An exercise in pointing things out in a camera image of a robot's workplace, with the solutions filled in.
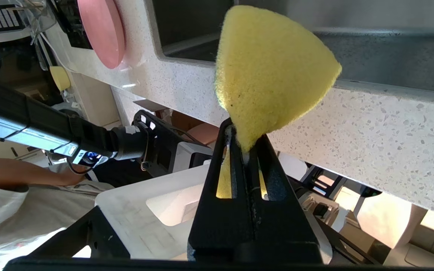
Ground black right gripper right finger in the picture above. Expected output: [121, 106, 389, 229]
[245, 134, 323, 263]

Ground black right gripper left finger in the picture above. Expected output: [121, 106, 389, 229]
[188, 119, 256, 263]

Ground yellow green sponge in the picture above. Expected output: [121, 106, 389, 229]
[214, 5, 342, 200]

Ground bare person forearm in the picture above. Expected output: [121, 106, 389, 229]
[0, 157, 86, 189]

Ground stainless steel sink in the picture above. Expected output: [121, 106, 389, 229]
[145, 0, 434, 94]

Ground white shirt person torso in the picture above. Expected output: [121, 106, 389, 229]
[0, 177, 116, 271]

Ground pink plate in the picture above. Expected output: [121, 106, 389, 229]
[78, 0, 126, 70]

